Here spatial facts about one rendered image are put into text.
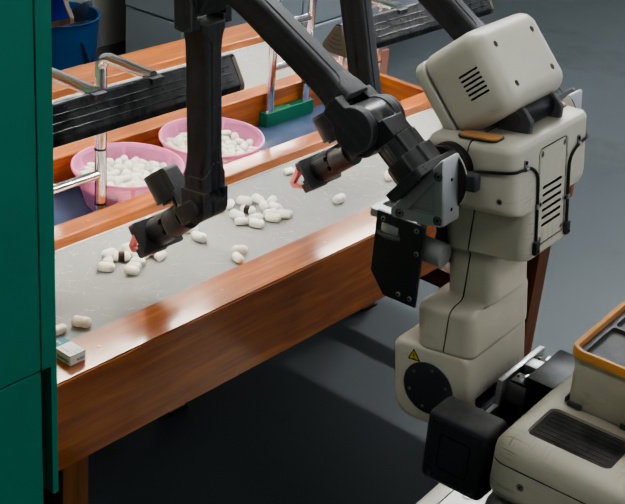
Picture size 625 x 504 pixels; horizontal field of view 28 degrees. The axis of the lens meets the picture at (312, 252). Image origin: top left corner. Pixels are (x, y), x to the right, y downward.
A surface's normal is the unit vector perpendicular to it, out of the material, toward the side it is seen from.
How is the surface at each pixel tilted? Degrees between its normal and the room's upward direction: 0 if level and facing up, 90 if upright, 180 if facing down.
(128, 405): 90
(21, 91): 90
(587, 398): 92
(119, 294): 0
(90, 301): 0
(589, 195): 0
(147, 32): 90
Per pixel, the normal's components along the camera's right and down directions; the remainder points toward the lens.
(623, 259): 0.08, -0.88
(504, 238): -0.60, 0.32
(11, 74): 0.75, 0.36
